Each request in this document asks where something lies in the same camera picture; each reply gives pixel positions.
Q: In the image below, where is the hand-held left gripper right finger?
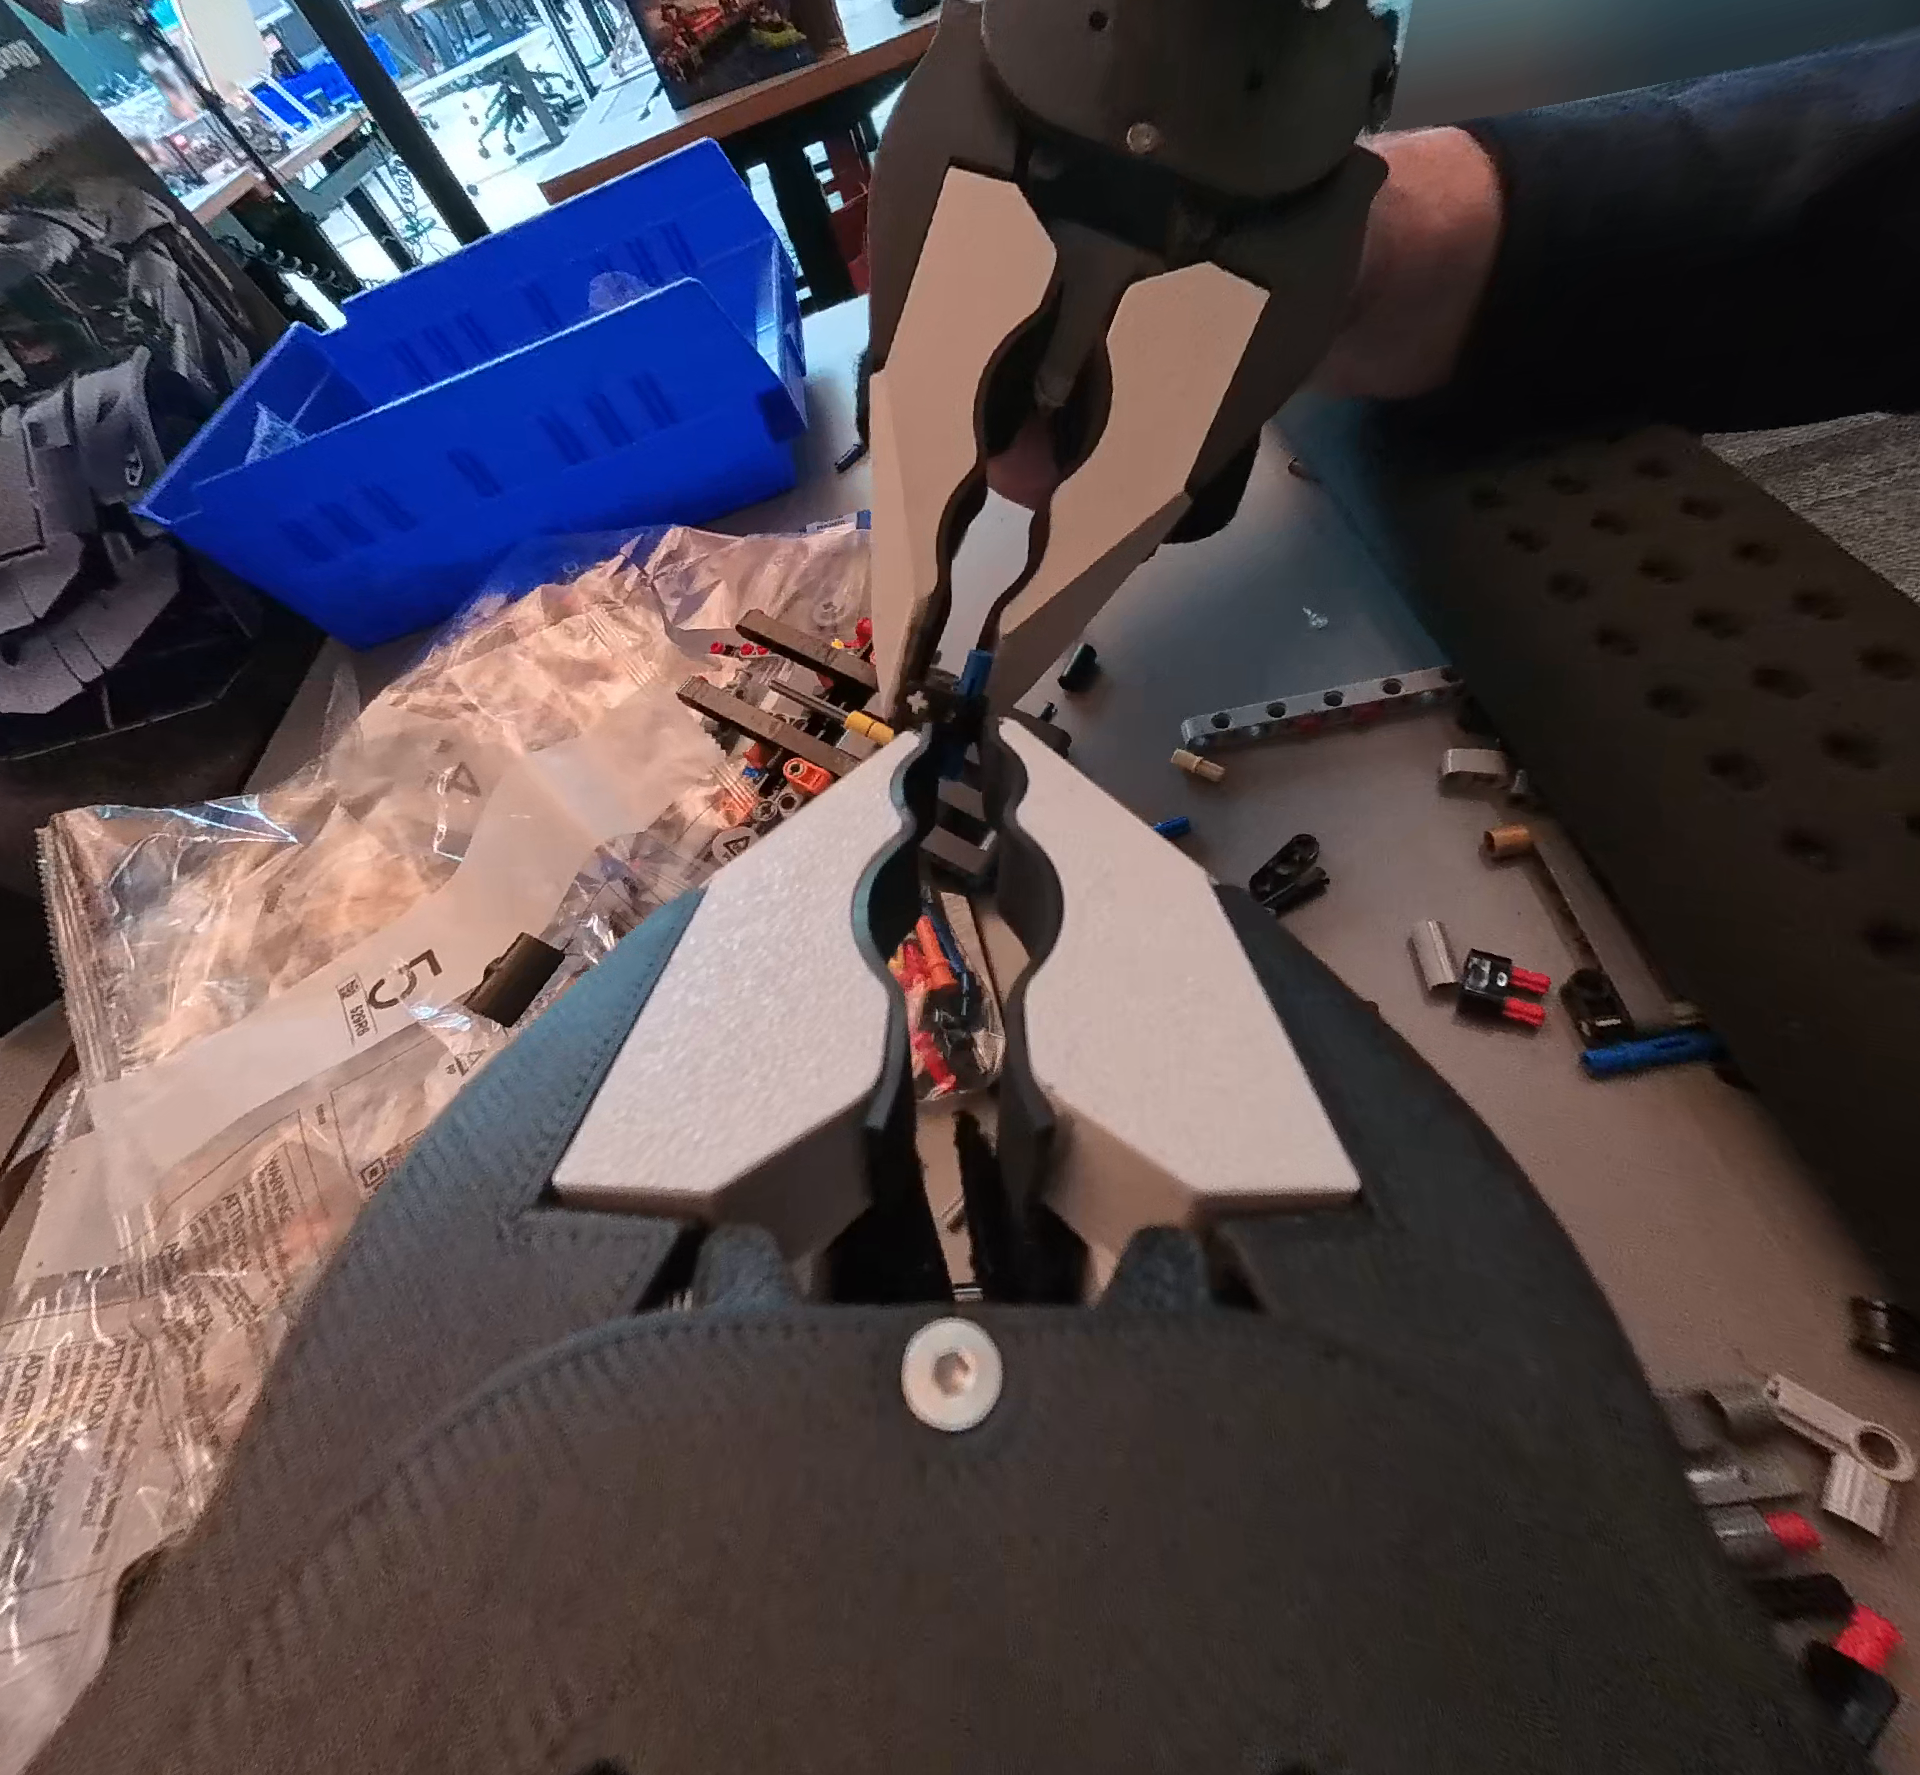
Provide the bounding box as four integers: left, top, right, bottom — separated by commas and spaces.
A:
988, 723, 1365, 1270

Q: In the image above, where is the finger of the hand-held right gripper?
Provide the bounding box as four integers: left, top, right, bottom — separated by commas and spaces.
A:
994, 258, 1267, 699
869, 158, 1067, 713

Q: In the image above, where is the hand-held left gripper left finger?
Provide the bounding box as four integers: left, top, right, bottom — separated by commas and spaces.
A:
552, 737, 926, 1270

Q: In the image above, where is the small clear parts bag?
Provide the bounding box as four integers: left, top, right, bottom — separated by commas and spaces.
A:
884, 905, 1012, 1107

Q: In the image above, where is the pile of toy bricks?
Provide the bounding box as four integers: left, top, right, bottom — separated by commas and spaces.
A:
1050, 633, 1920, 1751

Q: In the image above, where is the person's right forearm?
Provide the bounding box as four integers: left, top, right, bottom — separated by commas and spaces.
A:
1462, 32, 1920, 441

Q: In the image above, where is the dark toy set box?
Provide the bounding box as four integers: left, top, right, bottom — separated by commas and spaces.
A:
0, 0, 321, 755

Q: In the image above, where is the person's right hand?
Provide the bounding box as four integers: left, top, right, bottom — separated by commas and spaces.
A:
1307, 124, 1507, 401

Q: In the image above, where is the black toy connector piece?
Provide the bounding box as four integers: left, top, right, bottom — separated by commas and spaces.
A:
469, 929, 567, 1033

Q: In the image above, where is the wooden side table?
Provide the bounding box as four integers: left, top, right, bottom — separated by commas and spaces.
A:
538, 7, 960, 307

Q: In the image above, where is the numbered clear parts bag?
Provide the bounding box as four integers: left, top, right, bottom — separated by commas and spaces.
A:
39, 755, 725, 1206

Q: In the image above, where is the long grey toy beam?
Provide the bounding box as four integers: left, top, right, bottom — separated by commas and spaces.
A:
1178, 666, 1466, 768

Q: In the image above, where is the crumpled clear bag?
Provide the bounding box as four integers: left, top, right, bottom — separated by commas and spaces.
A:
252, 522, 889, 911

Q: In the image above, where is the blue plastic bin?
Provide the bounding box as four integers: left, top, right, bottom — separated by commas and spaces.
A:
137, 136, 814, 651

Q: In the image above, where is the black perforated board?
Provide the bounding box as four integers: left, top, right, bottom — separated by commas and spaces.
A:
1411, 422, 1920, 1298

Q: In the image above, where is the black pole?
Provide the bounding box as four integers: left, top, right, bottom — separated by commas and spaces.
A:
195, 0, 487, 249

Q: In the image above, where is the black toy frame assembly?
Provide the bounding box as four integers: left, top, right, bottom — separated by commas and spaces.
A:
677, 613, 1086, 891

